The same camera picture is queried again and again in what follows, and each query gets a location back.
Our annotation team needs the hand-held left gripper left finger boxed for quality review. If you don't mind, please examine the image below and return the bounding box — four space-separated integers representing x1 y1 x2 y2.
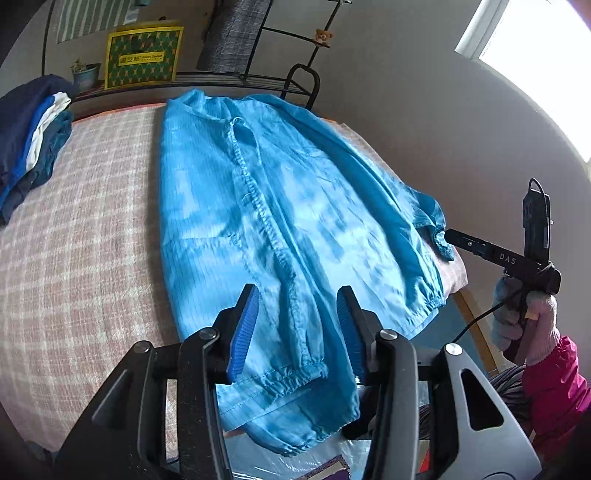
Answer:
53 283 260 480

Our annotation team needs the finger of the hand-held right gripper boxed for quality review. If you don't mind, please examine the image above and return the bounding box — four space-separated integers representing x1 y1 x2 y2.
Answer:
444 228 492 266

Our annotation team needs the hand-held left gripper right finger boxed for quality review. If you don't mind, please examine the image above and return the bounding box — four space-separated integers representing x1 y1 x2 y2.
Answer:
336 285 543 480

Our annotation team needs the light blue striped jacket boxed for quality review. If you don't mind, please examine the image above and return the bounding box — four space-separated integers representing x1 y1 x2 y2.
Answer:
157 89 455 457

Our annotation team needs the black metal clothes rack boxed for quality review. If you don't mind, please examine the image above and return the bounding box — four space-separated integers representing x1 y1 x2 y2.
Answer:
41 0 356 110

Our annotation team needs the stack of folded clothes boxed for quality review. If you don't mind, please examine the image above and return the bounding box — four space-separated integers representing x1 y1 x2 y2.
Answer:
2 110 75 224

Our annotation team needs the pile of folded dark clothes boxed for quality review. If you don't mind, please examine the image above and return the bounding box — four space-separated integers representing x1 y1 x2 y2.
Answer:
0 75 79 185

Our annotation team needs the person's right hand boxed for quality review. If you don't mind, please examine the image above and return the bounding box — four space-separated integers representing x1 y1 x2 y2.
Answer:
489 274 561 365

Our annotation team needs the dark striped cloth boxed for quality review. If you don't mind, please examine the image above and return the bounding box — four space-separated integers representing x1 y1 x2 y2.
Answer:
487 364 532 421

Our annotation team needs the window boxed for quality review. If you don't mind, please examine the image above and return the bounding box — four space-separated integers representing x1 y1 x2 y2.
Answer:
455 0 591 162

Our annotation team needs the bright blue folded garment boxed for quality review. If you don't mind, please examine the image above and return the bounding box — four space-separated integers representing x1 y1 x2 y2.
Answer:
0 95 58 217

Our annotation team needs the yellow green patterned box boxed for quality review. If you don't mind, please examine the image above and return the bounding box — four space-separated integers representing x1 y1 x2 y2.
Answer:
104 27 184 90

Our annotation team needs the grey plaid coat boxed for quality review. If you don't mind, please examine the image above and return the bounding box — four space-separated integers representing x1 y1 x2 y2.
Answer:
198 0 273 75

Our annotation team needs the white folded garment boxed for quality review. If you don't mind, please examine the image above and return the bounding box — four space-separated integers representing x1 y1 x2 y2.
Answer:
25 92 72 169

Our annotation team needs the small potted plant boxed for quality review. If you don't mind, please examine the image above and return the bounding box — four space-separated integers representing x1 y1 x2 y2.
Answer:
70 58 101 92

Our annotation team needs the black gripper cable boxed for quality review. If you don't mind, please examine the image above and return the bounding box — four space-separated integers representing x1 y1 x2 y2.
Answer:
450 302 497 344

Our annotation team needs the wooden bed frame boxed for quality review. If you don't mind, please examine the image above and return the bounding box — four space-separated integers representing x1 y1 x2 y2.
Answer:
452 288 498 372

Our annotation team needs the striped wall hanging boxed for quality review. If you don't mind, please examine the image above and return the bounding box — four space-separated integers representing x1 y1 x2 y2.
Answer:
55 0 139 44

